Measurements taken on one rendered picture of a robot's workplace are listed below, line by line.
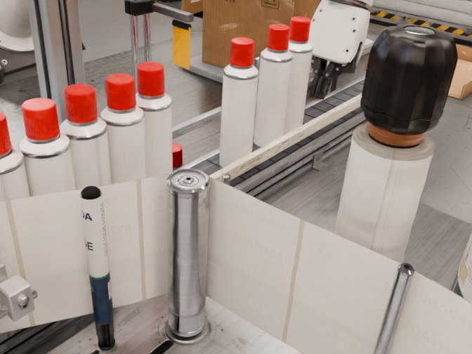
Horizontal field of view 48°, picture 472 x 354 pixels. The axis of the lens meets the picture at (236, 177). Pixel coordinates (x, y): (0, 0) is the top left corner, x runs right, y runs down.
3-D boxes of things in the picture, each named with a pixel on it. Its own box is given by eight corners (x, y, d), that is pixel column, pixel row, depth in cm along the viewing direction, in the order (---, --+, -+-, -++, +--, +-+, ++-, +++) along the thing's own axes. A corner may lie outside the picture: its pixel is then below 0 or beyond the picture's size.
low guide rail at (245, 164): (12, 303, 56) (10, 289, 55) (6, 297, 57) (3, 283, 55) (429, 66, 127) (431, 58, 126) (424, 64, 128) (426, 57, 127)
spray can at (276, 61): (270, 154, 89) (283, 33, 79) (246, 143, 92) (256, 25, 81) (289, 144, 93) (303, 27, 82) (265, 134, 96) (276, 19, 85)
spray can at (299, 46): (290, 141, 94) (305, 25, 83) (267, 131, 96) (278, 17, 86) (307, 132, 97) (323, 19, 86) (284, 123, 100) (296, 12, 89)
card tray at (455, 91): (460, 100, 128) (465, 84, 125) (364, 70, 141) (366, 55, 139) (500, 70, 147) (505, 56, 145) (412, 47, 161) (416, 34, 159)
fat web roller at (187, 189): (186, 353, 53) (188, 199, 44) (155, 329, 56) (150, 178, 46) (217, 328, 57) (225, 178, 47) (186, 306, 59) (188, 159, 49)
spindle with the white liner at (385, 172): (377, 307, 60) (447, 52, 45) (311, 270, 65) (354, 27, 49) (411, 269, 66) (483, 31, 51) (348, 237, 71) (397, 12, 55)
